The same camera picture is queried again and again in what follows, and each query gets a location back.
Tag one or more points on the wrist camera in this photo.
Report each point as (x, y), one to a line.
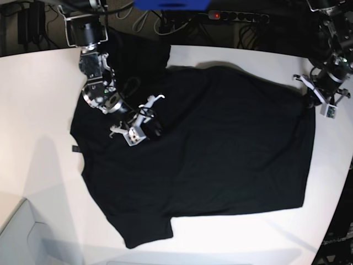
(328, 110)
(134, 136)

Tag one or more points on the black device on floor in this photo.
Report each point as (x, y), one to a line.
(31, 23)

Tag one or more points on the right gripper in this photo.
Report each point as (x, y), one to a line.
(144, 115)

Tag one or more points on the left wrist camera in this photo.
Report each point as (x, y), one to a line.
(328, 110)

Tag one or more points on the black power strip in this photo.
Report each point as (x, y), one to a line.
(231, 16)

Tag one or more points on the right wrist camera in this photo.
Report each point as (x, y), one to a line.
(134, 136)

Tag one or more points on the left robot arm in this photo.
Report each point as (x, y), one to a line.
(336, 68)

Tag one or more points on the blue box overhead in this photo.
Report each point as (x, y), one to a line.
(171, 4)

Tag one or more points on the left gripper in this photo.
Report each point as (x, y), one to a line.
(323, 88)

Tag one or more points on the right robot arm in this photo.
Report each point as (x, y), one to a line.
(86, 25)

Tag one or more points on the black graphic t-shirt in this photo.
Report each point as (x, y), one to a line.
(231, 144)

